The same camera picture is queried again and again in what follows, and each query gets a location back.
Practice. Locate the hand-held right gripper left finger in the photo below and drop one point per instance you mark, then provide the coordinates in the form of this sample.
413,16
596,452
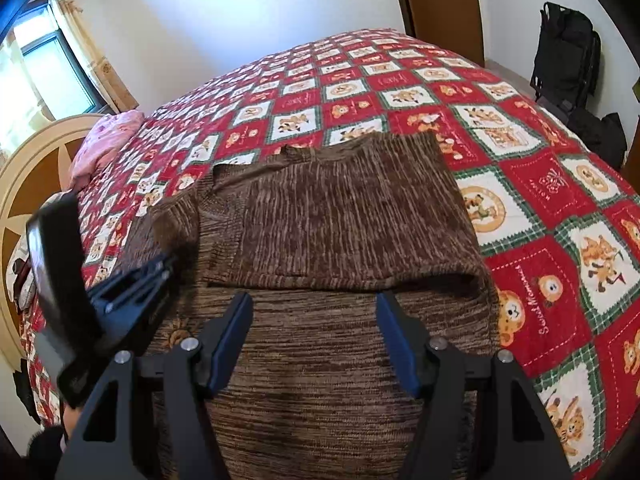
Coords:
232,341

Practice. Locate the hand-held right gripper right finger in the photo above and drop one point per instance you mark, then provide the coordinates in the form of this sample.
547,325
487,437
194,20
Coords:
397,346

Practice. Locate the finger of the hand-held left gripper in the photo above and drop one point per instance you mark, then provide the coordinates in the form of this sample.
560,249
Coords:
135,290

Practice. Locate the brown knitted sweater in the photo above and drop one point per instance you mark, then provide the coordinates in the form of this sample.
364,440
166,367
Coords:
325,220

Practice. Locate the person's left forearm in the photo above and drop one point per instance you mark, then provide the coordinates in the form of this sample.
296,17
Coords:
47,440

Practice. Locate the printed beige cloth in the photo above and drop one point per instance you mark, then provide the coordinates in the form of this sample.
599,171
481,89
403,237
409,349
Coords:
22,280

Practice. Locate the cream wooden headboard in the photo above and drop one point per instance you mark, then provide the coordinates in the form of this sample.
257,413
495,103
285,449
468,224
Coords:
30,170

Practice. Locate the pink pillow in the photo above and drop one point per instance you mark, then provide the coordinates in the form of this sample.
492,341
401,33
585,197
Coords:
105,145

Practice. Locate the window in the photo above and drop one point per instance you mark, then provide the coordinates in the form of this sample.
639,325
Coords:
55,70

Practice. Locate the red patchwork bear quilt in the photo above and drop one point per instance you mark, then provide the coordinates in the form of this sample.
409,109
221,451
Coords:
525,185

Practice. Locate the cream patterned curtain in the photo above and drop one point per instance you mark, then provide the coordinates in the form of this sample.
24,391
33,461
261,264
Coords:
95,60

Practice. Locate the black bag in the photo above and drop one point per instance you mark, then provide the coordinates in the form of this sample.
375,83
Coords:
600,135

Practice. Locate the black folded stroller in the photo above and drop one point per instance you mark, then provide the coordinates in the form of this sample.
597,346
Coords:
565,55

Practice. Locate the brown wooden door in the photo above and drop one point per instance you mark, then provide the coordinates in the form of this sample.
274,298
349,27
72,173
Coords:
440,10

